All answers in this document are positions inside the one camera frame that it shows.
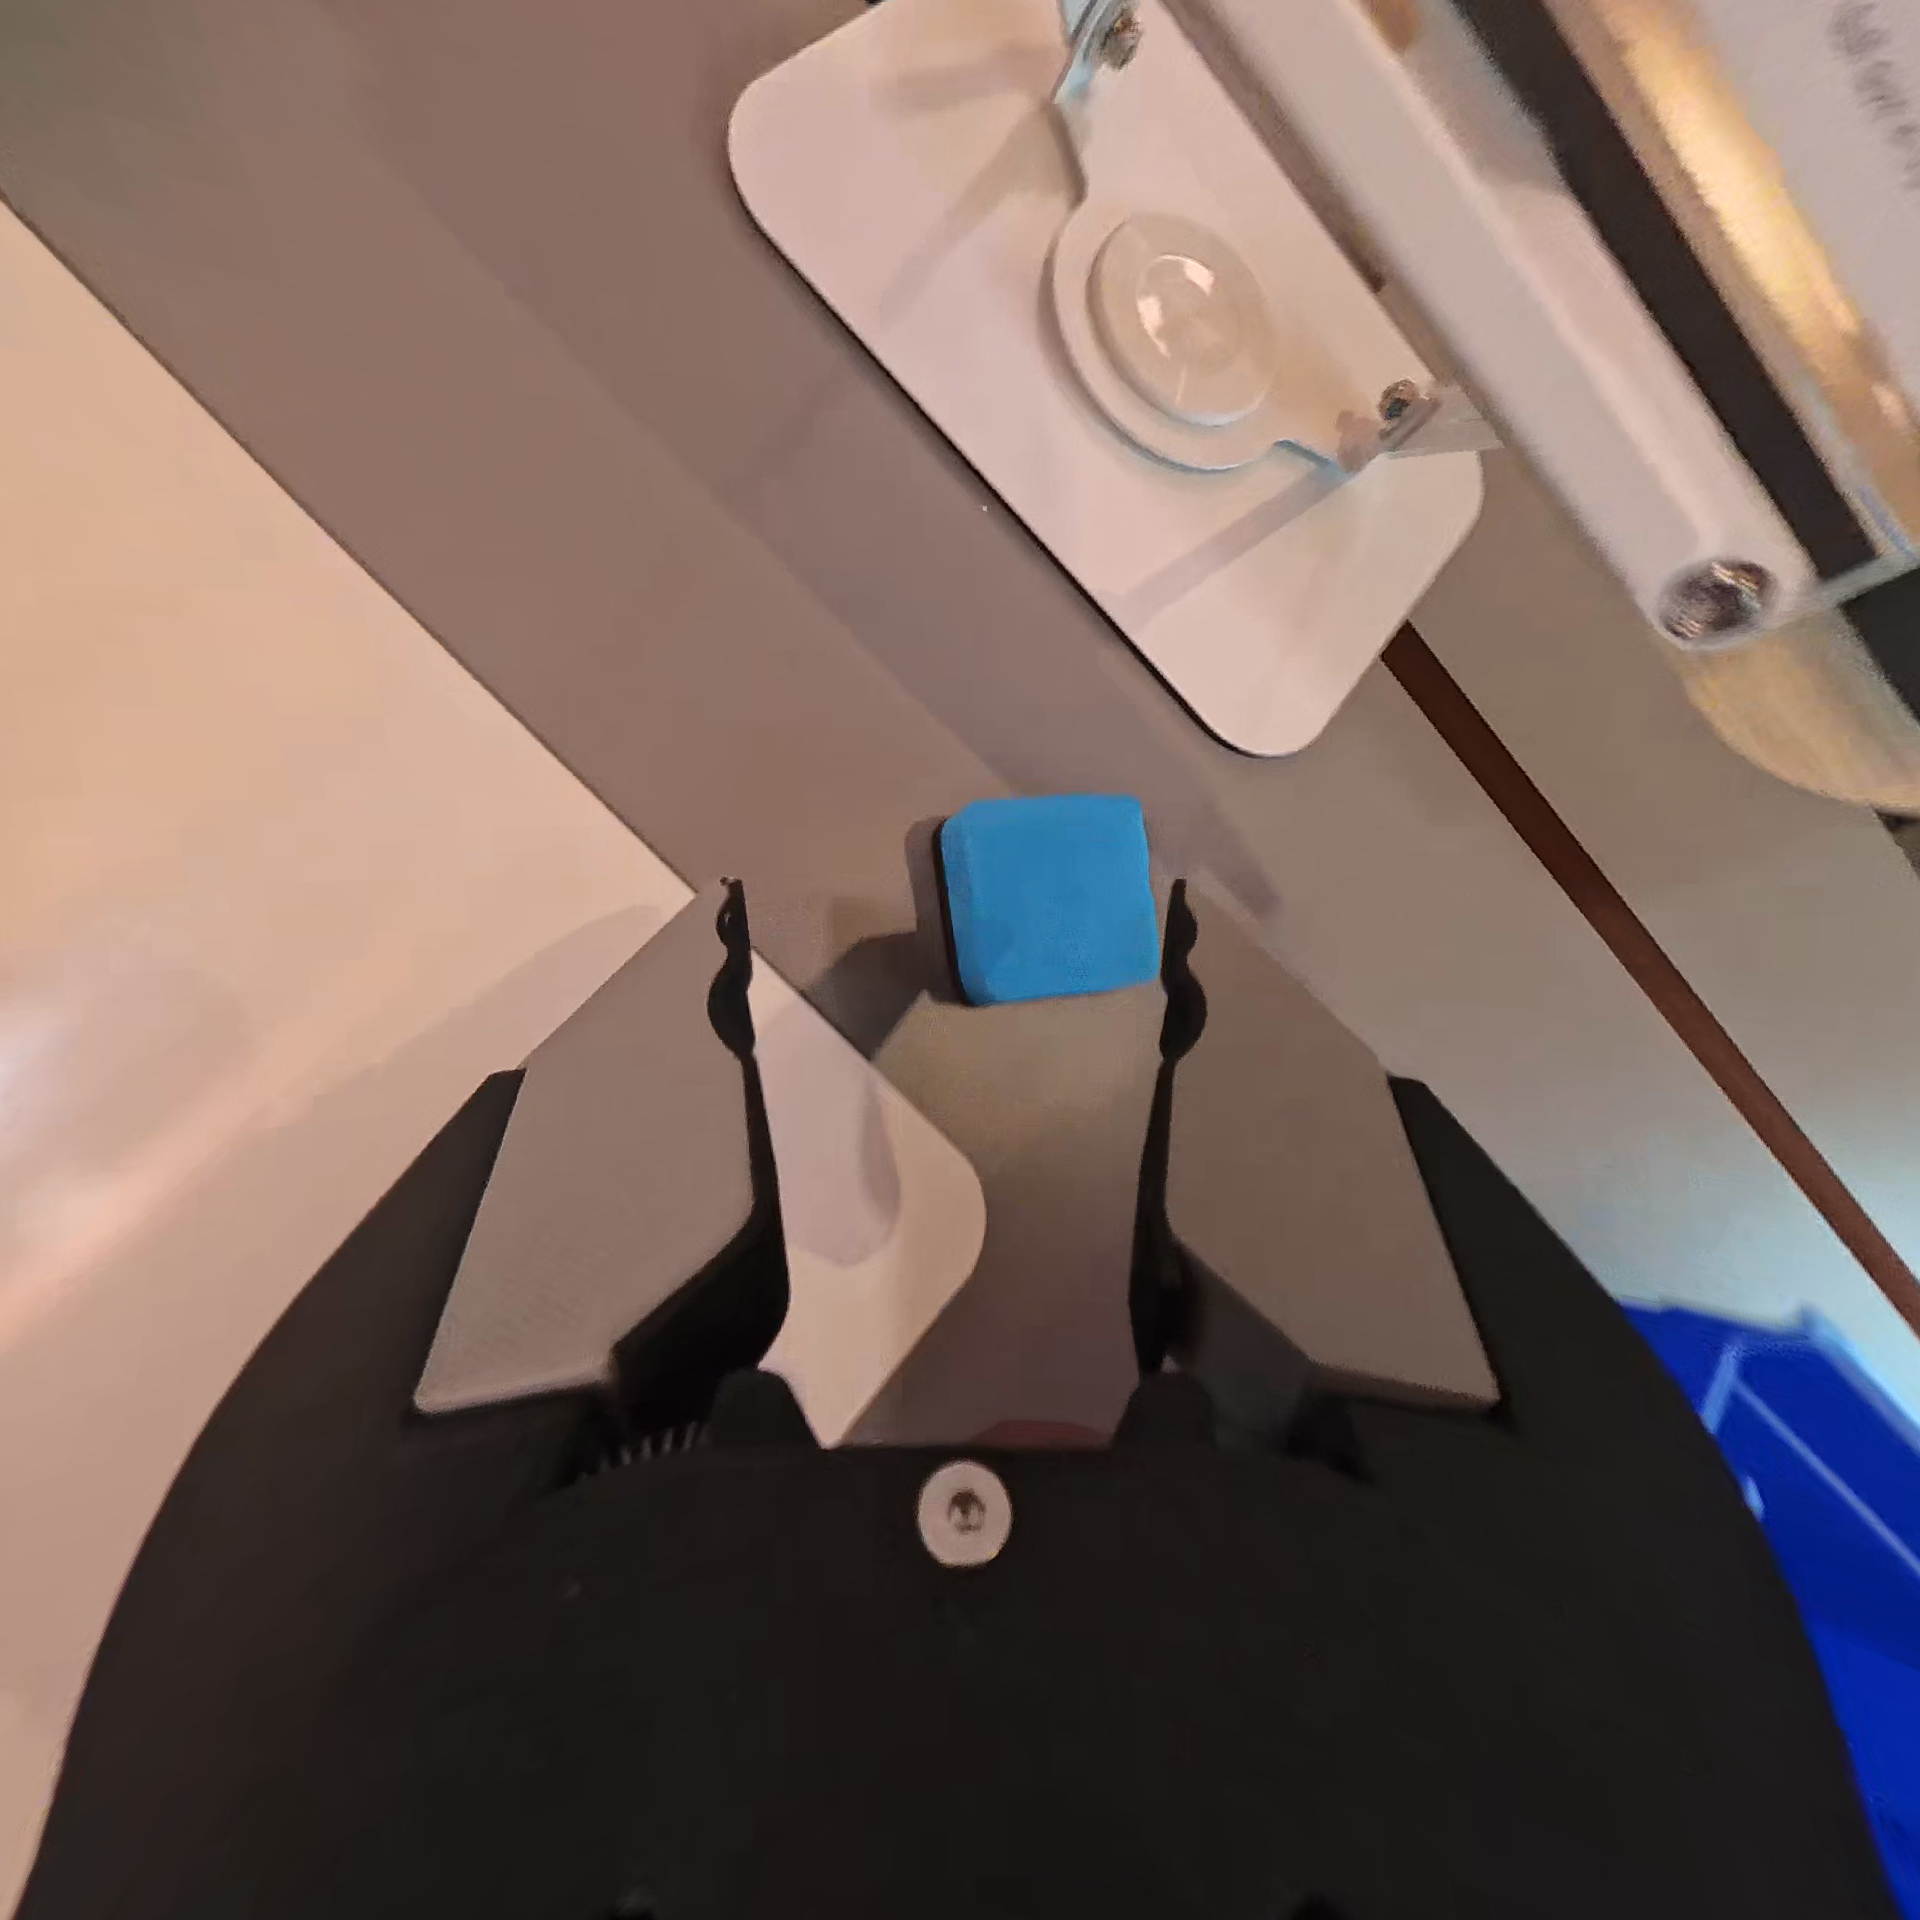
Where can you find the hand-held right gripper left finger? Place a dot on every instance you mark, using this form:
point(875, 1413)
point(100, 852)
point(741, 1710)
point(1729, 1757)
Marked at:
point(601, 1200)

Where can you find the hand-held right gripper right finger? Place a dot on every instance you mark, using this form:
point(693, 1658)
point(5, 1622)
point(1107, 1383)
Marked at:
point(1304, 1200)

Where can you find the blue eraser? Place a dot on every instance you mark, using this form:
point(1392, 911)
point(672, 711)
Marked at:
point(1051, 900)

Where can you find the white whiteboard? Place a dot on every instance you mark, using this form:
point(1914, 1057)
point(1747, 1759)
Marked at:
point(225, 824)

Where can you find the large blue plastic bin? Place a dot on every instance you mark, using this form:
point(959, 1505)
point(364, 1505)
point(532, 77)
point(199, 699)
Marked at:
point(1831, 1501)

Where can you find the white framed panel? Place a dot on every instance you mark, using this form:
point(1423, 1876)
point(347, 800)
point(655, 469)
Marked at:
point(1575, 300)

